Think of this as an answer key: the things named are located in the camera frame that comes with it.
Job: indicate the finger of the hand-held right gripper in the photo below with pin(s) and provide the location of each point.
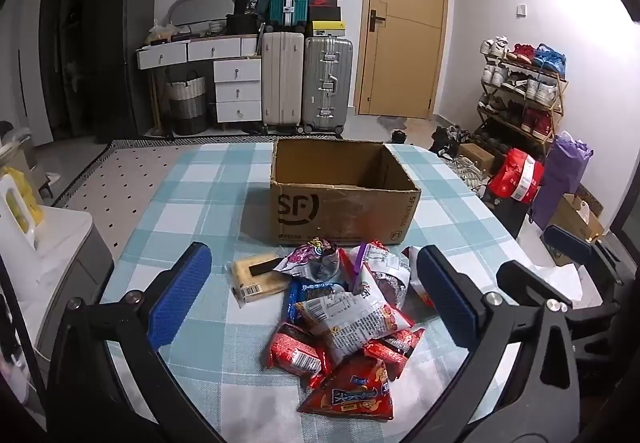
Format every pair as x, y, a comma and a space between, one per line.
522, 280
567, 243

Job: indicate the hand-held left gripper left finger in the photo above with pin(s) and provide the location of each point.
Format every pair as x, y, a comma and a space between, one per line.
180, 298

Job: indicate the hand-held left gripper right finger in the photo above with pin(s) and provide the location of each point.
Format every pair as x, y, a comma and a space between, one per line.
445, 298

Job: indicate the red white snack packet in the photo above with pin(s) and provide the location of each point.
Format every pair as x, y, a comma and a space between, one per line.
417, 283

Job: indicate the white purple-edged snack packet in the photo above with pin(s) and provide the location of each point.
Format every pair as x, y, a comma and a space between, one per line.
385, 268

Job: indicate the beige cracker packet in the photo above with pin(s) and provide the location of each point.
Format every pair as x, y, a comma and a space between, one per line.
255, 278

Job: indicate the white barcode snack packet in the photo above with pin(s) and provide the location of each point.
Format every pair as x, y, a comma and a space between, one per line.
350, 318

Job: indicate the blue cookie packet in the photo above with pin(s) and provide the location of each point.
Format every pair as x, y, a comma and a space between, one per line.
305, 293

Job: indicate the red snack packet dark label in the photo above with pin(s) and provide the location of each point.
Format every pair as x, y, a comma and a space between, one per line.
295, 353

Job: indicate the red triangular chip packet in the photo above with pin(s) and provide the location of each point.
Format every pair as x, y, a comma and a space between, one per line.
355, 393

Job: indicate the large printed cardboard box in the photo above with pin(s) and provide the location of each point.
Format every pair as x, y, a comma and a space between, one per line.
345, 213

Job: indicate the white plastic sheet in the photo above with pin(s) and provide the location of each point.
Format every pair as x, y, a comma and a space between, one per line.
545, 253

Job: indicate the open-flap cardboard box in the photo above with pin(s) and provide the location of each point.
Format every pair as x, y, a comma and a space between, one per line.
575, 218

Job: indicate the purple bag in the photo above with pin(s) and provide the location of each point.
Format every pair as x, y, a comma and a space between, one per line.
562, 173

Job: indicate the red printed bag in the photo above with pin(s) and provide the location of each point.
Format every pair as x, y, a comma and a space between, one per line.
517, 175

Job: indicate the white black-dotted rug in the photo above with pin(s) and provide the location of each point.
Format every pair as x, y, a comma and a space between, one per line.
115, 193

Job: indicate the white side cabinet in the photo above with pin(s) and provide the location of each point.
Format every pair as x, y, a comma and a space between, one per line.
65, 253

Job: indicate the metal shoe rack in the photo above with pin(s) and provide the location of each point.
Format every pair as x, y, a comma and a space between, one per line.
559, 118

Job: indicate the small brown cardboard box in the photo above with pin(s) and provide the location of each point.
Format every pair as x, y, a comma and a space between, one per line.
475, 157

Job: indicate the group of assorted shoes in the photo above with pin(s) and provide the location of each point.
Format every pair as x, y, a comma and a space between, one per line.
535, 90

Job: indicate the black floor shoes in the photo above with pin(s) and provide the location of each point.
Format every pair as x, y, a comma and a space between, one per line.
447, 140

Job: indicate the white stool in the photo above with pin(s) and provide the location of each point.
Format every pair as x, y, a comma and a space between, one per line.
50, 180

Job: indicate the grey door mat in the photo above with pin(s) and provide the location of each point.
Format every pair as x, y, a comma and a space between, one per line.
392, 121

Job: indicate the yellow plastic bag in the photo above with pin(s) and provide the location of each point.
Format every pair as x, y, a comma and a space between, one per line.
27, 193

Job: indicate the white electric kettle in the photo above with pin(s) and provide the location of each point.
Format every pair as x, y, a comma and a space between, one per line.
15, 213

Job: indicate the grey white laundry basket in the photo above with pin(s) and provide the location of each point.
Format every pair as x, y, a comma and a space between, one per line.
187, 105

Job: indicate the white drawer dresser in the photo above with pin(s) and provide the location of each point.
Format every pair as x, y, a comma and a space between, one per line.
237, 90

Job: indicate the cream suitcase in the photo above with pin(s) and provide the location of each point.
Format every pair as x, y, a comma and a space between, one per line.
282, 83

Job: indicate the wooden door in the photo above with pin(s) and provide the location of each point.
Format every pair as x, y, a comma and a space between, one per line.
405, 63

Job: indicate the silver suitcase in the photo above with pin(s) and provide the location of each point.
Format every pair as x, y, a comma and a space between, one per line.
327, 83

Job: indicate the grey refrigerator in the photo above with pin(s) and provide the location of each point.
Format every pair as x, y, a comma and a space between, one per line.
120, 58

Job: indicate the clear plastic bag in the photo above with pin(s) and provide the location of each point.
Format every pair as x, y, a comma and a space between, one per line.
162, 33

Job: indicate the black tall cabinet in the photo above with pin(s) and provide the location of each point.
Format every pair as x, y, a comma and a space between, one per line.
65, 48

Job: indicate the black storage box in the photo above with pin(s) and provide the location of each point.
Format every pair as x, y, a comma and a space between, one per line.
244, 24

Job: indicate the grey arched mirror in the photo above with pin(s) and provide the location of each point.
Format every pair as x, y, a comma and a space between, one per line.
190, 5

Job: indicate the yellow black shoe box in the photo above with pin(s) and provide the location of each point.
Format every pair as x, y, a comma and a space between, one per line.
326, 29

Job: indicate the red black shoe box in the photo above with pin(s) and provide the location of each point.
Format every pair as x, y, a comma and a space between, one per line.
325, 1

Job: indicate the white light switch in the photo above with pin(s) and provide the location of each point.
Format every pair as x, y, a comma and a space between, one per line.
522, 10

